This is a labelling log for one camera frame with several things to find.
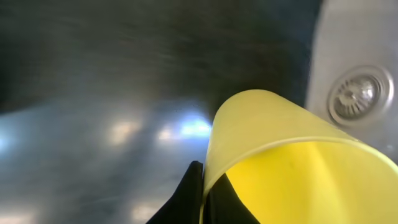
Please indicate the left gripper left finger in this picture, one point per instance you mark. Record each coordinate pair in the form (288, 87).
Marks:
(186, 199)

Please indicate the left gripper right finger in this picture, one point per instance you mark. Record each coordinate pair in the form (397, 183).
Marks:
(224, 205)

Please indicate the yellow cup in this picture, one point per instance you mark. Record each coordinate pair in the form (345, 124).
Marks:
(264, 118)

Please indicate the steel sink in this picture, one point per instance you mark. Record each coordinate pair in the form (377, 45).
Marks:
(351, 37)

